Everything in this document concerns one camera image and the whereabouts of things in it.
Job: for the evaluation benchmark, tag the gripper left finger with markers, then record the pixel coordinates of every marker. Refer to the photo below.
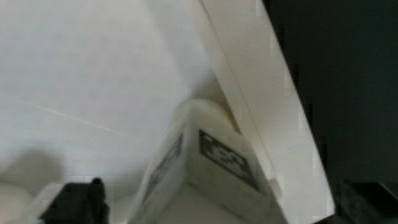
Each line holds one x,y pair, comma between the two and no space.
79,206

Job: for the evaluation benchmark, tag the white leg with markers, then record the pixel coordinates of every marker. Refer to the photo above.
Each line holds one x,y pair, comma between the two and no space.
205,186

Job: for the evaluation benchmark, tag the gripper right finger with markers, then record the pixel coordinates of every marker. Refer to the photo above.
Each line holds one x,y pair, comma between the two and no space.
369,201

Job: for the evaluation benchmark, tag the white square tabletop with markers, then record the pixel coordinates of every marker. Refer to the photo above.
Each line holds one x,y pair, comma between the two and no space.
106,60

